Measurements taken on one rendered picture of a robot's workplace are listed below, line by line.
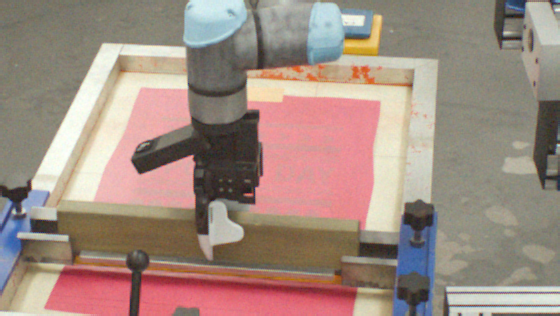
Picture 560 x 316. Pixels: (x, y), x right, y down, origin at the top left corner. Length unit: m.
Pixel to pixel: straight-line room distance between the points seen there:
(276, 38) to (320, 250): 0.31
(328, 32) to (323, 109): 0.60
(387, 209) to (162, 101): 0.48
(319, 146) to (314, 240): 0.38
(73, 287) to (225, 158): 0.29
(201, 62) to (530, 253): 2.04
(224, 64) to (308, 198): 0.43
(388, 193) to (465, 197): 1.73
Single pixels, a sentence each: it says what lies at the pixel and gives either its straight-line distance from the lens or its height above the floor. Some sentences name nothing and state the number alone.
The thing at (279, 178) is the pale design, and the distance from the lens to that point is 2.05.
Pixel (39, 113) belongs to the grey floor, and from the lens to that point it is 4.18.
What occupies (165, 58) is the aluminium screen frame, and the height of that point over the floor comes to 0.99.
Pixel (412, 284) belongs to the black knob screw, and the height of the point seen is 1.06.
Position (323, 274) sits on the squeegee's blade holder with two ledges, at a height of 0.99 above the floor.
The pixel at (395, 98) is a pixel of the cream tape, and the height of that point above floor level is 0.96.
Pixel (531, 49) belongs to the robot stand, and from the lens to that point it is 1.96.
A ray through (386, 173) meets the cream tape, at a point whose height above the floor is 0.96.
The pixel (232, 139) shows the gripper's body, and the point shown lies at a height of 1.19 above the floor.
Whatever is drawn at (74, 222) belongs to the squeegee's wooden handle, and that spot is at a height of 1.04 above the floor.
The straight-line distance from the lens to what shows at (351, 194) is 2.02.
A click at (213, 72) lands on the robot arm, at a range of 1.63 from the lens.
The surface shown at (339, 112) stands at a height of 0.96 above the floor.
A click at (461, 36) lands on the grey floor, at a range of 4.58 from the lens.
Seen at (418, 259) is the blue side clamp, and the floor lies 1.00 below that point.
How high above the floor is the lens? 2.08
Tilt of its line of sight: 31 degrees down
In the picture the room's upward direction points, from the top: 3 degrees counter-clockwise
